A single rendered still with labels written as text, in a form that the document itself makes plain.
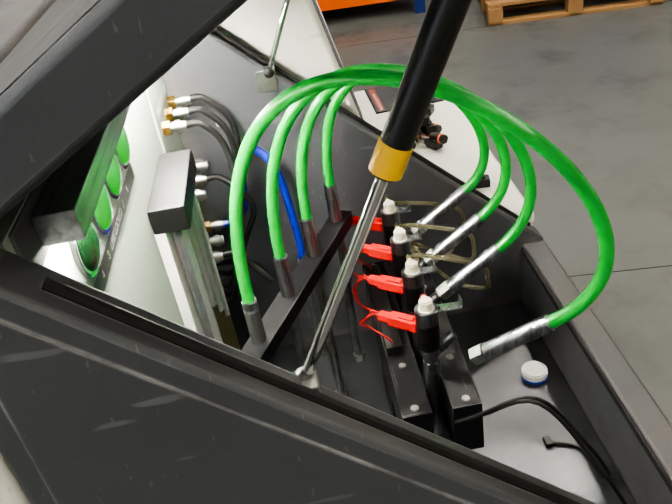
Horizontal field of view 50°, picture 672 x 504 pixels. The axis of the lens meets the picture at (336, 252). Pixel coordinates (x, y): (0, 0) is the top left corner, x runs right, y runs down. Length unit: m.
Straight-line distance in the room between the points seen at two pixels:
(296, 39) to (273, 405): 0.70
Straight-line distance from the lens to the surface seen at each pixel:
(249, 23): 1.05
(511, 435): 1.08
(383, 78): 0.63
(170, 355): 0.42
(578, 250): 2.91
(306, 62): 1.07
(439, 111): 1.66
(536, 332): 0.75
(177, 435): 0.46
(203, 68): 1.03
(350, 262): 0.42
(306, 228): 0.95
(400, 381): 0.94
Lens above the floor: 1.63
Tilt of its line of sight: 33 degrees down
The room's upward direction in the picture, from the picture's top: 10 degrees counter-clockwise
